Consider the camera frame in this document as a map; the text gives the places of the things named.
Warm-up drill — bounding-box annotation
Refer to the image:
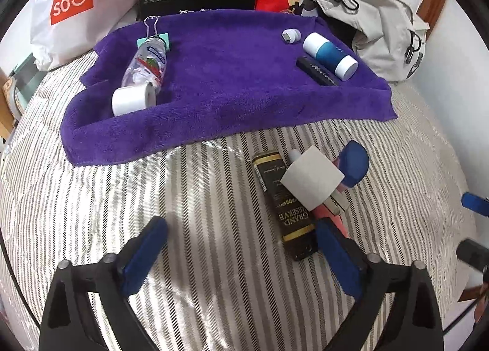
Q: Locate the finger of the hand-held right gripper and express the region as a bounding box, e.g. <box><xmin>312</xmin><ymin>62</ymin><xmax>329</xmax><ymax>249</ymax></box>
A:
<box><xmin>457</xmin><ymin>239</ymin><xmax>489</xmax><ymax>272</ymax></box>
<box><xmin>461</xmin><ymin>192</ymin><xmax>489</xmax><ymax>217</ymax></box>

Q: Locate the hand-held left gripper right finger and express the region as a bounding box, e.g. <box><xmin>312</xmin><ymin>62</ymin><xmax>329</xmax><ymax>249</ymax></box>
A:
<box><xmin>315</xmin><ymin>218</ymin><xmax>446</xmax><ymax>351</ymax></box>

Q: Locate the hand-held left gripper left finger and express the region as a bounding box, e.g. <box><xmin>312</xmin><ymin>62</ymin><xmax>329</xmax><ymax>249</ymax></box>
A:
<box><xmin>38</xmin><ymin>215</ymin><xmax>169</xmax><ymax>351</ymax></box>

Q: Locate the pink highlighter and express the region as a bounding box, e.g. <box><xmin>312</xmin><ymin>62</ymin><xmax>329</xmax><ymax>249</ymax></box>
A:
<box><xmin>311</xmin><ymin>191</ymin><xmax>350</xmax><ymax>239</ymax></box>

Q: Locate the black and gold box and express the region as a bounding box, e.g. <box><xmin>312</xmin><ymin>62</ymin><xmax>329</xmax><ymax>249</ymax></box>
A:
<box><xmin>252</xmin><ymin>150</ymin><xmax>318</xmax><ymax>261</ymax></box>

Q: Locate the white tape roll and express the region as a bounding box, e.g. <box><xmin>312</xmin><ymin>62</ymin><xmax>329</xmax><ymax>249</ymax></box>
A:
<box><xmin>112</xmin><ymin>82</ymin><xmax>157</xmax><ymax>117</ymax></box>

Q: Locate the black slim tube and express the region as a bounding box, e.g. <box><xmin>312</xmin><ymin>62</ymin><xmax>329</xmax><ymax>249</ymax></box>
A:
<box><xmin>296</xmin><ymin>56</ymin><xmax>342</xmax><ymax>87</ymax></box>

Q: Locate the clear plastic bottle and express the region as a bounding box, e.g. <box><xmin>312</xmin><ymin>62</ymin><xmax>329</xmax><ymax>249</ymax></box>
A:
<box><xmin>121</xmin><ymin>36</ymin><xmax>167</xmax><ymax>90</ymax></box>

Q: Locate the white and blue bottle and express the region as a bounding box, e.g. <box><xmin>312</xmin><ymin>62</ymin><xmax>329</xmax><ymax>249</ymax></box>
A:
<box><xmin>303</xmin><ymin>32</ymin><xmax>359</xmax><ymax>82</ymax></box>

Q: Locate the green binder clip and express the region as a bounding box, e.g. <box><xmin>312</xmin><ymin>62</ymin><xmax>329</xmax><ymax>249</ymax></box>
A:
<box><xmin>137</xmin><ymin>17</ymin><xmax>174</xmax><ymax>50</ymax></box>

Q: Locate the striped quilt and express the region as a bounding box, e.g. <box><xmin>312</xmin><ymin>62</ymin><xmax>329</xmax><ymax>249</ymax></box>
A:
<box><xmin>0</xmin><ymin>49</ymin><xmax>482</xmax><ymax>351</ymax></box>

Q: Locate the blue round case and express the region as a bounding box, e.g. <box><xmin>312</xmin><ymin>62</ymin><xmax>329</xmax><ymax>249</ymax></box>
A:
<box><xmin>336</xmin><ymin>141</ymin><xmax>369</xmax><ymax>188</ymax></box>

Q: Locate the purple towel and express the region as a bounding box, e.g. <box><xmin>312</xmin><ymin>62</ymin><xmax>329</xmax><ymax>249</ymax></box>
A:
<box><xmin>61</xmin><ymin>8</ymin><xmax>398</xmax><ymax>167</ymax></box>

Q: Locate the grey sling bag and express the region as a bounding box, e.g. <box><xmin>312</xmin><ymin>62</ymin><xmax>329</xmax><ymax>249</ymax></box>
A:
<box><xmin>302</xmin><ymin>0</ymin><xmax>430</xmax><ymax>82</ymax></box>

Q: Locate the teal kettle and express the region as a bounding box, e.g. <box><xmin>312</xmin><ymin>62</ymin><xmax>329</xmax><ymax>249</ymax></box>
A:
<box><xmin>8</xmin><ymin>51</ymin><xmax>39</xmax><ymax>122</ymax></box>

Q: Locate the white plastic shopping bag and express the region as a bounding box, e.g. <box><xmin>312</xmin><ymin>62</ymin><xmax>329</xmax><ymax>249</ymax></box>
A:
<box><xmin>30</xmin><ymin>0</ymin><xmax>140</xmax><ymax>71</ymax></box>

